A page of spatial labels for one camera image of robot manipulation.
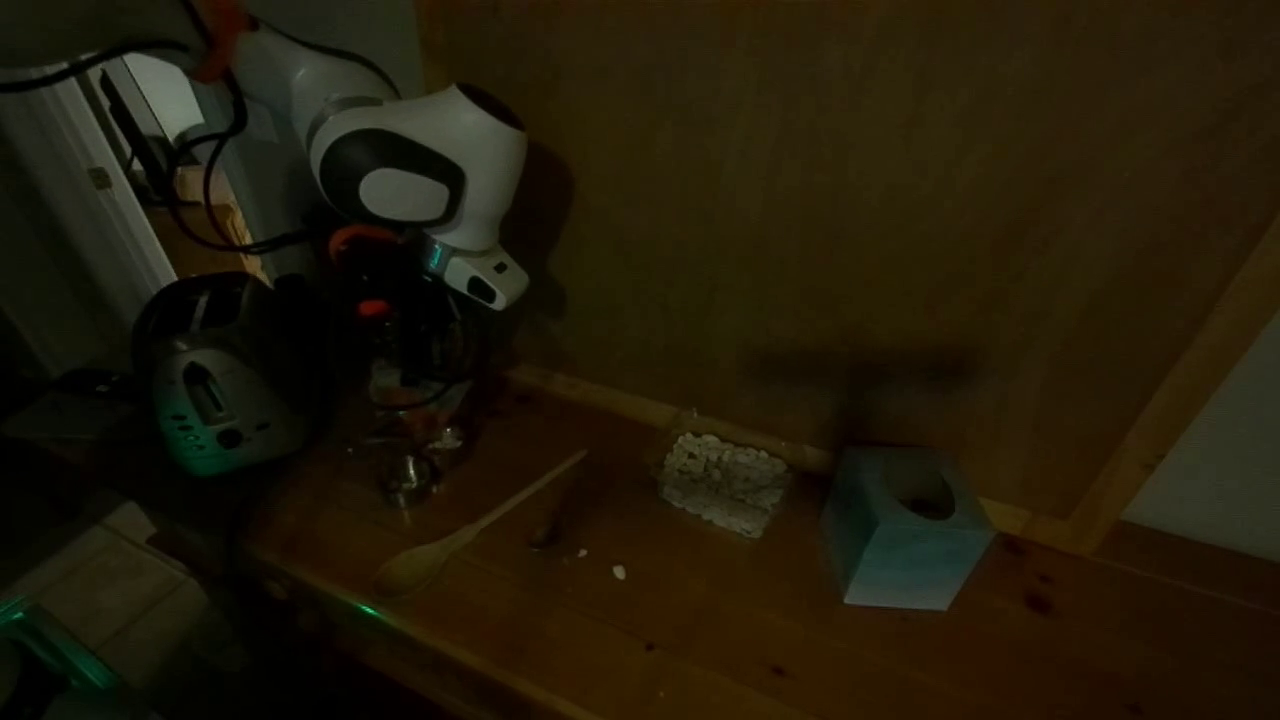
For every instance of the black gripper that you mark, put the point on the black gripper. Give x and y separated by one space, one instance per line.
418 331

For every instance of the silver metal object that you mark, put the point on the silver metal object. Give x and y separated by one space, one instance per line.
418 425

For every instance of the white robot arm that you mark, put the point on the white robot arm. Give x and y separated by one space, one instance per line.
442 166

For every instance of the silver toaster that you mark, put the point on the silver toaster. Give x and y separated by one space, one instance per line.
221 373

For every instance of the wooden spoon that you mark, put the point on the wooden spoon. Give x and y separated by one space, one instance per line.
418 560

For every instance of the blue tissue box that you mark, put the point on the blue tissue box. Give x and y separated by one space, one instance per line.
902 528

